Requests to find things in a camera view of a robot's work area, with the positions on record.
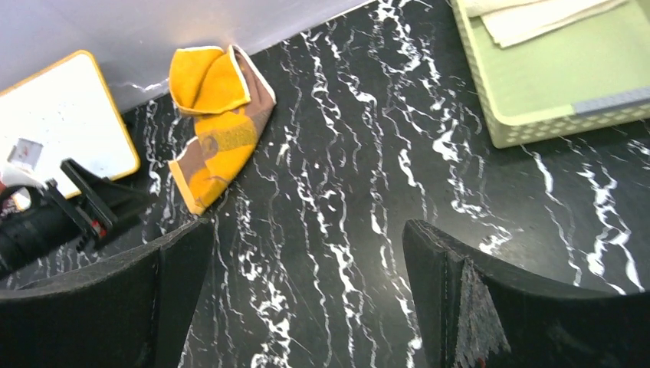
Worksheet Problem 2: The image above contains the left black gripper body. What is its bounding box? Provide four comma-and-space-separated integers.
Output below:
1, 182, 92, 278

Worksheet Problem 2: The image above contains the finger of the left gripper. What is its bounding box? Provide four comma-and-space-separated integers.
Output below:
76, 200, 149, 251
60, 159, 153, 214

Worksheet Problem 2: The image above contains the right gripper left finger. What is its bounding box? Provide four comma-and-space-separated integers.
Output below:
1, 218, 214, 367

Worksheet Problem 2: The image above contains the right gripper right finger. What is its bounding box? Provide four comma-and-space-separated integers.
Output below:
402, 219, 649, 367

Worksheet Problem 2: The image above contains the yellow brown towel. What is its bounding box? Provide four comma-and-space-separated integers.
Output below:
168, 45, 277, 215

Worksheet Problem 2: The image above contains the white towel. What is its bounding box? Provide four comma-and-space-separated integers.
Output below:
463, 0, 624, 48

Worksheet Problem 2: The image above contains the green plastic basket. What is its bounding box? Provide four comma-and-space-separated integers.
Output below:
451, 1, 649, 148

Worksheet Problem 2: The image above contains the whiteboard with yellow frame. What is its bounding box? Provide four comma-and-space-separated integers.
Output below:
1, 50, 140, 198

